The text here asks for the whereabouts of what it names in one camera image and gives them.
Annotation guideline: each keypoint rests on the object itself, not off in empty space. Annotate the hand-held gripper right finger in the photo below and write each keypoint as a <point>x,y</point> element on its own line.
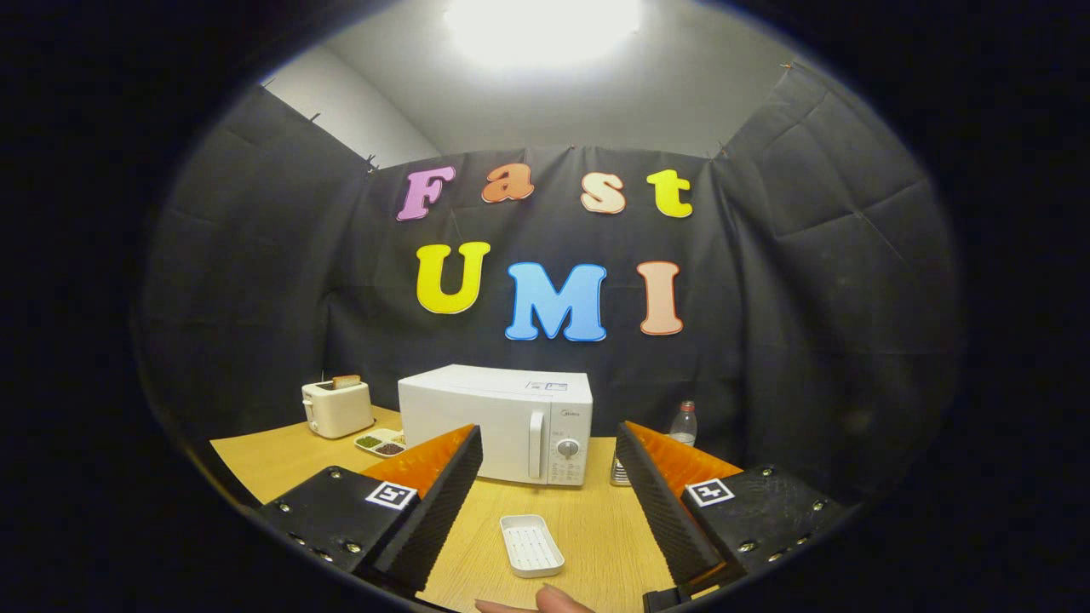
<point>668,511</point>

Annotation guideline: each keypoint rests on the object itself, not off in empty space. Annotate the cream toaster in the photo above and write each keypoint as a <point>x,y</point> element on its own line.
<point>339,410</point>

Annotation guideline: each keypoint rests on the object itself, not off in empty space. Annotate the clear plastic water bottle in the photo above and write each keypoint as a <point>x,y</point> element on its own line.
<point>683,426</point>

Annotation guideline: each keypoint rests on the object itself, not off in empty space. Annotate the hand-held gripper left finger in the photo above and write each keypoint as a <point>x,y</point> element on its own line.
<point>438,511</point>

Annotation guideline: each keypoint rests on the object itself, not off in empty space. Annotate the small white rectangular tray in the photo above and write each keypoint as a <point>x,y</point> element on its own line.
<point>532,549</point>

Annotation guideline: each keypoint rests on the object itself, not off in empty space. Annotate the toast slice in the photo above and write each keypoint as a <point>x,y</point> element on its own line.
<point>346,382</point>

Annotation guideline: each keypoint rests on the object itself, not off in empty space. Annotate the white toaster oven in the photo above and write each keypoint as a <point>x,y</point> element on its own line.
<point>477,417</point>

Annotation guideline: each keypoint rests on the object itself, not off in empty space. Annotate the white divided dish with beans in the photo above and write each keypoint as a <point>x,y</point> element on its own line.
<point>379,443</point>

